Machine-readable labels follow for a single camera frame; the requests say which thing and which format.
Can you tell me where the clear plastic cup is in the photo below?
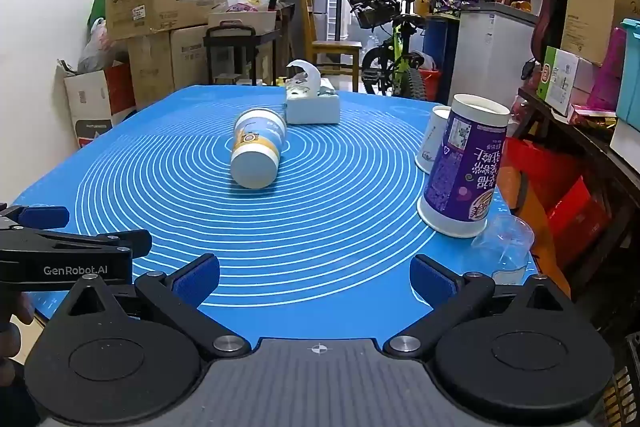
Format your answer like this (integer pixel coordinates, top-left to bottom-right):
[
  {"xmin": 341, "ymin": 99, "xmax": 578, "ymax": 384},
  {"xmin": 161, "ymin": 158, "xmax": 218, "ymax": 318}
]
[{"xmin": 470, "ymin": 214, "xmax": 536, "ymax": 286}]

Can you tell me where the wooden chair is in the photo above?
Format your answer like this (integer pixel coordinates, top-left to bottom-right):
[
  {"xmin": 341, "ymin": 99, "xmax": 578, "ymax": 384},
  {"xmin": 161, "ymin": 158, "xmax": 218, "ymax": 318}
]
[{"xmin": 298, "ymin": 0, "xmax": 363, "ymax": 90}]

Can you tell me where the person's left hand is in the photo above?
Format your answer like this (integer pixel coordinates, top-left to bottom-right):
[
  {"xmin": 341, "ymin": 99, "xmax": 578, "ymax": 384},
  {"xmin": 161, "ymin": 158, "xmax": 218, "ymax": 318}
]
[{"xmin": 0, "ymin": 294, "xmax": 35, "ymax": 388}]

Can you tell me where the blue silicone mat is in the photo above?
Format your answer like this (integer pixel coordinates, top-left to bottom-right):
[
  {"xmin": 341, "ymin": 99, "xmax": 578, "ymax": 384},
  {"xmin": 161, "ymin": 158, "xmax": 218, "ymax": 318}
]
[{"xmin": 10, "ymin": 84, "xmax": 543, "ymax": 348}]

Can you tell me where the red bucket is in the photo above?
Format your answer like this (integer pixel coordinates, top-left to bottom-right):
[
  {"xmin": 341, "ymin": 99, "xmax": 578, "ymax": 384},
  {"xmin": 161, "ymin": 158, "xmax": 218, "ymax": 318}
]
[{"xmin": 417, "ymin": 68, "xmax": 442, "ymax": 102}]

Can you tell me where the black utility cart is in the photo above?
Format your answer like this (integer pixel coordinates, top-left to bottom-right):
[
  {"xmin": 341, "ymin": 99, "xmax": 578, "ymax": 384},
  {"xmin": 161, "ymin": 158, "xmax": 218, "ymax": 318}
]
[{"xmin": 202, "ymin": 21, "xmax": 282, "ymax": 86}]

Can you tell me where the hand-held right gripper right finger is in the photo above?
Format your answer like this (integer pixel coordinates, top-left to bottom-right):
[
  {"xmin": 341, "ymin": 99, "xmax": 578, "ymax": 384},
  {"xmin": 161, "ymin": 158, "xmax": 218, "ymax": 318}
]
[{"xmin": 384, "ymin": 255, "xmax": 571, "ymax": 360}]

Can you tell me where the white tissue box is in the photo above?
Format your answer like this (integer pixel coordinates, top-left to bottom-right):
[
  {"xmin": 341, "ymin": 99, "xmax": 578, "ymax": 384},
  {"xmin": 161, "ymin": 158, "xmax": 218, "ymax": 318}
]
[{"xmin": 285, "ymin": 59, "xmax": 342, "ymax": 126}]

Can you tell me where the white and red cardboard box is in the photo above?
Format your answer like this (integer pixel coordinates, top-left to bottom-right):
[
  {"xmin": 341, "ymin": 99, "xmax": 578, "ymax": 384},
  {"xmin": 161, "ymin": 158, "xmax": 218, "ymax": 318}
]
[{"xmin": 56, "ymin": 59, "xmax": 137, "ymax": 148}]

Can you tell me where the red shopping bag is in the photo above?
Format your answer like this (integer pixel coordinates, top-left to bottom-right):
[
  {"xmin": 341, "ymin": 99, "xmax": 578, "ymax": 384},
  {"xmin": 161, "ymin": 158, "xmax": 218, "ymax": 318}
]
[{"xmin": 500, "ymin": 137, "xmax": 626, "ymax": 268}]

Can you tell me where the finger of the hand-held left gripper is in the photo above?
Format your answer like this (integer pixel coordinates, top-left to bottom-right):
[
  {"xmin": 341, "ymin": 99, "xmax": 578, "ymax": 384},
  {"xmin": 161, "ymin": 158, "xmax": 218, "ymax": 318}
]
[
  {"xmin": 0, "ymin": 205, "xmax": 70, "ymax": 233},
  {"xmin": 15, "ymin": 229, "xmax": 153, "ymax": 260}
]

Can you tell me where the yellow and white paper cup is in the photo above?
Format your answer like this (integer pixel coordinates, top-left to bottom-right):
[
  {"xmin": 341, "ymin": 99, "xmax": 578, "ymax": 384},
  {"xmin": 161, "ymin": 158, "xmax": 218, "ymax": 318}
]
[{"xmin": 230, "ymin": 108, "xmax": 288, "ymax": 189}]

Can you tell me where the dark wooden shelf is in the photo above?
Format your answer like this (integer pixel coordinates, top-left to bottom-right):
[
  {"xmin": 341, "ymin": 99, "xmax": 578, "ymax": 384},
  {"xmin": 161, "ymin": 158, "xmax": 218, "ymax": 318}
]
[{"xmin": 517, "ymin": 87, "xmax": 640, "ymax": 228}]

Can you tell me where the pink box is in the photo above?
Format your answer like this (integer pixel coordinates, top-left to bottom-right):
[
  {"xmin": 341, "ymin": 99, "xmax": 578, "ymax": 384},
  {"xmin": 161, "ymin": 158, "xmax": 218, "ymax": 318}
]
[{"xmin": 587, "ymin": 27, "xmax": 628, "ymax": 110}]

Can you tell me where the blue barrel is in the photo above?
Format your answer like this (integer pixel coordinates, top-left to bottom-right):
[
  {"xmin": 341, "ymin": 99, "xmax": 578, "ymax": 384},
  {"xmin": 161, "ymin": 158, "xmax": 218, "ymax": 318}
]
[{"xmin": 424, "ymin": 14, "xmax": 461, "ymax": 102}]

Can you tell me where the teal box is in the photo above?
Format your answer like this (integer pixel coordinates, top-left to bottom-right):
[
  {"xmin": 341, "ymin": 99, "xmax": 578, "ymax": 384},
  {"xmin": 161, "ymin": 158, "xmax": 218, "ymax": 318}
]
[{"xmin": 615, "ymin": 18, "xmax": 640, "ymax": 130}]

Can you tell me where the green and black bicycle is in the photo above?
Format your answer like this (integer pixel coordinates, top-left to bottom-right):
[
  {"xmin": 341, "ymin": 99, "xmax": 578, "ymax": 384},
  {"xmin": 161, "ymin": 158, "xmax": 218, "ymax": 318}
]
[{"xmin": 340, "ymin": 0, "xmax": 441, "ymax": 102}]

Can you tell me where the purple paper cup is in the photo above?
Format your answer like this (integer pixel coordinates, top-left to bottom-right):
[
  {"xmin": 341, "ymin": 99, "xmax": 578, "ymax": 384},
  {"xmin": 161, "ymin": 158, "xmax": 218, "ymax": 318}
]
[{"xmin": 417, "ymin": 94, "xmax": 511, "ymax": 239}]

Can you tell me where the tall tan cardboard box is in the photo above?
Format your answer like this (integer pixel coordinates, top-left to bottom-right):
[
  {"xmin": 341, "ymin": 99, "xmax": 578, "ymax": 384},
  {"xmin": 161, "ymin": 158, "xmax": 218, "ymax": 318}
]
[{"xmin": 560, "ymin": 0, "xmax": 640, "ymax": 66}]

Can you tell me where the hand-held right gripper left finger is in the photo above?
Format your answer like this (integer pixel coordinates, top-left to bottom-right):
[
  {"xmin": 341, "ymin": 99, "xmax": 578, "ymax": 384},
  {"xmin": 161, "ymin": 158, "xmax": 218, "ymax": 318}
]
[{"xmin": 65, "ymin": 253, "xmax": 251, "ymax": 360}]

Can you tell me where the white chest freezer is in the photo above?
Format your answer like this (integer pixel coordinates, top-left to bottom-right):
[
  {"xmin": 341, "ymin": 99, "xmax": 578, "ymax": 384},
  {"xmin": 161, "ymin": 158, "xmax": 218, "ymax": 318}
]
[{"xmin": 452, "ymin": 3, "xmax": 541, "ymax": 110}]

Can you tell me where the green and white box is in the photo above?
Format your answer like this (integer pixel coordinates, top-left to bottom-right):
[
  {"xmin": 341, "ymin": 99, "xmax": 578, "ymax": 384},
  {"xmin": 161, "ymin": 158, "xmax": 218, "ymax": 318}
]
[{"xmin": 536, "ymin": 46, "xmax": 596, "ymax": 116}]

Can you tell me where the plain brown cardboard box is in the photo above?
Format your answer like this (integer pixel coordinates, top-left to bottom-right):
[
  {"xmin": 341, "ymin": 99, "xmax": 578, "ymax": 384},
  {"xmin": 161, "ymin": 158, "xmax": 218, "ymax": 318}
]
[{"xmin": 127, "ymin": 25, "xmax": 211, "ymax": 110}]

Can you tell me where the grey plastic bag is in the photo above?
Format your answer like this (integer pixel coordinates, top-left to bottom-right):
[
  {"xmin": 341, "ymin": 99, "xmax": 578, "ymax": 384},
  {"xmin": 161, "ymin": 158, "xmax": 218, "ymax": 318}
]
[{"xmin": 77, "ymin": 18, "xmax": 121, "ymax": 72}]

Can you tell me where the black plastic crate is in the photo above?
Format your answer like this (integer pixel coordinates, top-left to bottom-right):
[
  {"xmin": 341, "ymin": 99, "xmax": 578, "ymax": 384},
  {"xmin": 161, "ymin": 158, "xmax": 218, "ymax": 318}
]
[{"xmin": 602, "ymin": 332, "xmax": 640, "ymax": 427}]

